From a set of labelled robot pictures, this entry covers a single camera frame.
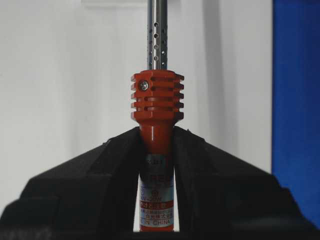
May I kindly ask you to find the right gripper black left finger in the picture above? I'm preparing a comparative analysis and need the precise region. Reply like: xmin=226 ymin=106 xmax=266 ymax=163
xmin=0 ymin=127 xmax=144 ymax=240

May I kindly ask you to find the blue table cloth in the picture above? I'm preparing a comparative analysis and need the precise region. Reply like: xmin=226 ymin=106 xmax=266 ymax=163
xmin=271 ymin=0 xmax=320 ymax=225

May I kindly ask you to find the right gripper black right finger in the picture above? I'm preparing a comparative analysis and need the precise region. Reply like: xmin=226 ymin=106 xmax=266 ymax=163
xmin=172 ymin=127 xmax=320 ymax=240

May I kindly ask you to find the large white base board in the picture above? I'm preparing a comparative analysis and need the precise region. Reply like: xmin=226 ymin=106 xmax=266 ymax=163
xmin=0 ymin=0 xmax=274 ymax=226

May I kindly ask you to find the orange handled soldering iron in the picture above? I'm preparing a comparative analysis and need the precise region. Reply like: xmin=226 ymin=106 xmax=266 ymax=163
xmin=131 ymin=0 xmax=184 ymax=232

